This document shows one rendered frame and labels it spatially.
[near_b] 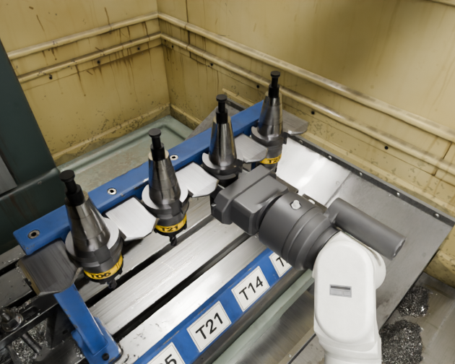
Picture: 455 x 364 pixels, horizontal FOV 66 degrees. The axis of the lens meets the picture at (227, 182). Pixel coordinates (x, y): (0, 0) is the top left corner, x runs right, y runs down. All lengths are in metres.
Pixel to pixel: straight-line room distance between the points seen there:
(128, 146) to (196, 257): 0.96
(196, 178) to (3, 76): 0.63
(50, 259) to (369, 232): 0.38
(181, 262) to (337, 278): 0.46
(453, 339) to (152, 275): 0.78
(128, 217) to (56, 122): 1.08
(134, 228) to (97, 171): 1.13
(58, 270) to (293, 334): 0.61
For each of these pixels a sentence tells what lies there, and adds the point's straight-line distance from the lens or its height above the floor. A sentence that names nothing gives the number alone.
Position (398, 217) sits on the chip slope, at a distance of 1.09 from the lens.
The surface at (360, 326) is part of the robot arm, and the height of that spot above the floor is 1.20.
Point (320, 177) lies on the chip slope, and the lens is 1.14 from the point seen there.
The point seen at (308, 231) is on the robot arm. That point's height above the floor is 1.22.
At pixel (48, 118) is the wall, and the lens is 1.52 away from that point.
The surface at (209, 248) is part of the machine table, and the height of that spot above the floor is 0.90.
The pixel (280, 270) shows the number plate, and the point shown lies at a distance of 0.77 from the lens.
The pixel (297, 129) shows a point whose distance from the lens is 0.63.
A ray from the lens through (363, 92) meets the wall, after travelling 1.03.
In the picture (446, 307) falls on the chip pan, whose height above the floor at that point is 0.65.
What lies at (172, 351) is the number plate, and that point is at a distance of 0.67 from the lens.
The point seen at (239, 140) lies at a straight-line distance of 0.59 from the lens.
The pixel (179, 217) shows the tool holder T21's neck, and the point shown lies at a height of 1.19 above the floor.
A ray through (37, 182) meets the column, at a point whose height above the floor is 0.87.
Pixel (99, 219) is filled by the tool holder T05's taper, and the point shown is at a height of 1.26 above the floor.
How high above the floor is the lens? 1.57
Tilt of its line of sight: 43 degrees down
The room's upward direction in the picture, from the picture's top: straight up
